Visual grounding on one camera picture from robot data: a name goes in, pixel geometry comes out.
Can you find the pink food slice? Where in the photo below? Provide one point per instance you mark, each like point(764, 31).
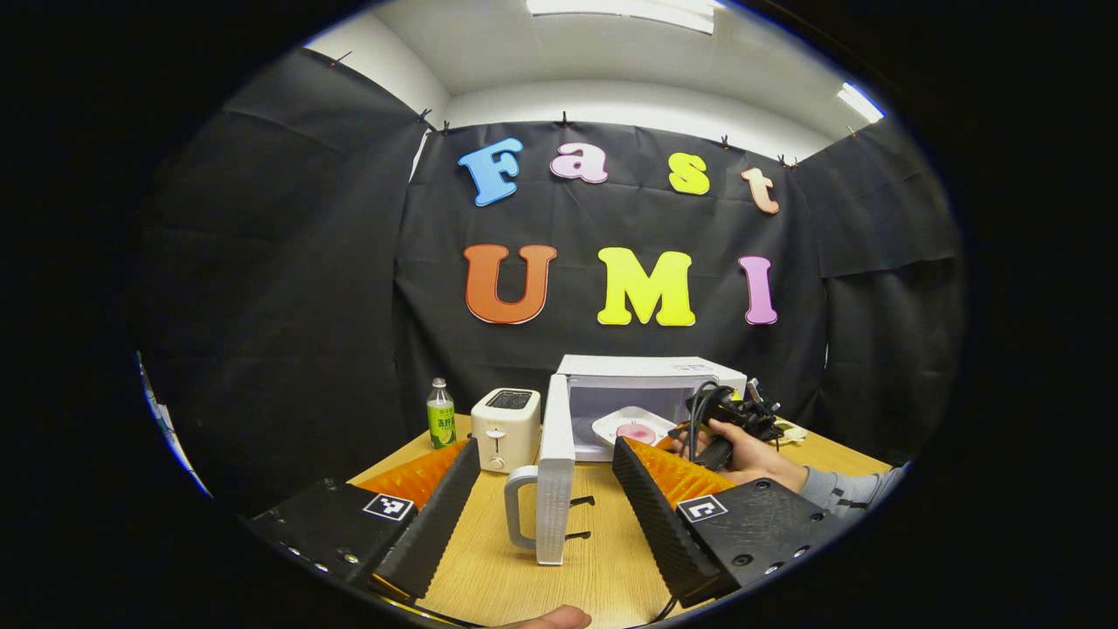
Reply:
point(636, 433)

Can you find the long ceiling light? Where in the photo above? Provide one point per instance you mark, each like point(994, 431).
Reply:
point(620, 10)

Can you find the cream toaster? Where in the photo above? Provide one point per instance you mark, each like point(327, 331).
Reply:
point(505, 428)

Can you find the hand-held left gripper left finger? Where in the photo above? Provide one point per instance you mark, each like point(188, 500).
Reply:
point(437, 533)

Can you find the white square plate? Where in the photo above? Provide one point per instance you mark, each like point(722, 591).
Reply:
point(611, 421)

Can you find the small ceiling light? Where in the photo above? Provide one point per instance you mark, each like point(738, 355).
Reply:
point(860, 102)

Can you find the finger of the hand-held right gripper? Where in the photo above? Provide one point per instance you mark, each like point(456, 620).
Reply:
point(762, 418)

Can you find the white microwave oven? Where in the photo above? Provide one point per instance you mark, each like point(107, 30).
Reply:
point(555, 472)

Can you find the black backdrop cloth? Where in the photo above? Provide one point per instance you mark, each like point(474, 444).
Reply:
point(288, 306)

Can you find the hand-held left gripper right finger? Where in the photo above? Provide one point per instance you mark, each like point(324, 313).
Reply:
point(659, 524)

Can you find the white divided dish with beans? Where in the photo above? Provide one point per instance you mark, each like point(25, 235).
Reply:
point(793, 432)

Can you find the green drink bottle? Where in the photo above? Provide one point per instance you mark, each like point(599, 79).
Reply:
point(441, 419)

